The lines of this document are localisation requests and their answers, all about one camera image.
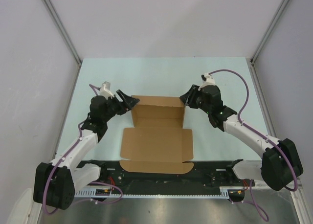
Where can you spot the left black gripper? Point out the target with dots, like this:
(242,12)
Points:
(127,103)

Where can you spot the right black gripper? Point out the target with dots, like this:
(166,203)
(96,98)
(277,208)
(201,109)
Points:
(188,99)

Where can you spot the brown cardboard box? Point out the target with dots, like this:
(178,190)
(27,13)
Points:
(157,143)

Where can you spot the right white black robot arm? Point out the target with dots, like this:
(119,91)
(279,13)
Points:
(280,163)

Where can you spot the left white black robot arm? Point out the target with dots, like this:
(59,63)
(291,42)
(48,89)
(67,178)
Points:
(57,182)

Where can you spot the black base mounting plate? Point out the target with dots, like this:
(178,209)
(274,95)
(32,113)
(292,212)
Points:
(211,173)

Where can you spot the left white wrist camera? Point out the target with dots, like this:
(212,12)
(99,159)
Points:
(105,90)

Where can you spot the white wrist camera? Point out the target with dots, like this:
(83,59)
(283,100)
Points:
(207,80)
(105,90)

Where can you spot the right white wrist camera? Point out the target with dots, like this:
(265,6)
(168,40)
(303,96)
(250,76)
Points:
(207,80)

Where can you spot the right aluminium side rail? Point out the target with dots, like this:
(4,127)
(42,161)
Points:
(262,102)

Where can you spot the grey slotted cable duct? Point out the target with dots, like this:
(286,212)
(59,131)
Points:
(101,193)

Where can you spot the left aluminium corner post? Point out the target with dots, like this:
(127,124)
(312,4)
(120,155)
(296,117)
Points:
(62,30)

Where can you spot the aluminium corner post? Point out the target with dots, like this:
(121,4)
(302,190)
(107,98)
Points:
(62,30)
(270,29)

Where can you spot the right aluminium corner post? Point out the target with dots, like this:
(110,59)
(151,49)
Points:
(270,29)

